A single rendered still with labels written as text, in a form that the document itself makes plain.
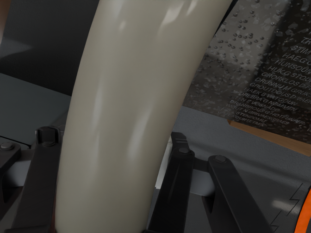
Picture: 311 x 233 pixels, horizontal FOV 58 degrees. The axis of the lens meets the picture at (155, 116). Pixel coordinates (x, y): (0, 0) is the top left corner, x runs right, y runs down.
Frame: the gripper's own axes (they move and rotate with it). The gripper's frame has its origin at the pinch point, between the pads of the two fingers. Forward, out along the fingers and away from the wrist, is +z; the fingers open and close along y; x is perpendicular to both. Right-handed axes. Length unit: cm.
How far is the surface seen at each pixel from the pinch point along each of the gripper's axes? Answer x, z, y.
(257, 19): 8.2, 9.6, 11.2
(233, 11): 8.7, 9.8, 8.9
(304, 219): -67, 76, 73
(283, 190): -54, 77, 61
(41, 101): -22, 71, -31
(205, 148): -39, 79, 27
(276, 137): -27, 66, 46
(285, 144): -29, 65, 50
